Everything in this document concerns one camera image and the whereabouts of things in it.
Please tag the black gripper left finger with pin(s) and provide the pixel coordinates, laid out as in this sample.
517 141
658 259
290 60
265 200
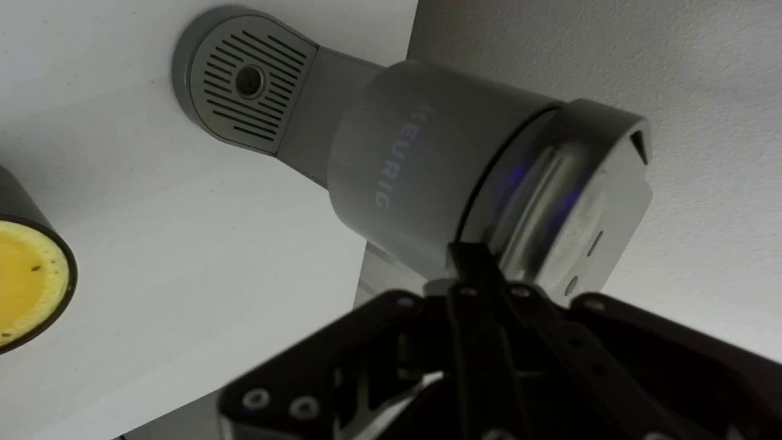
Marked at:
277 399

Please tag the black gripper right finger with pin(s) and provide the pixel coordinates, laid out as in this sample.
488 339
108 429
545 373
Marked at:
693 383

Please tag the gray Keurig coffee maker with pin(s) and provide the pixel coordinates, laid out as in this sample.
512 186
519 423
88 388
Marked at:
407 154

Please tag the black cup yellow inside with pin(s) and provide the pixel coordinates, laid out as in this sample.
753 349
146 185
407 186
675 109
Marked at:
25 278

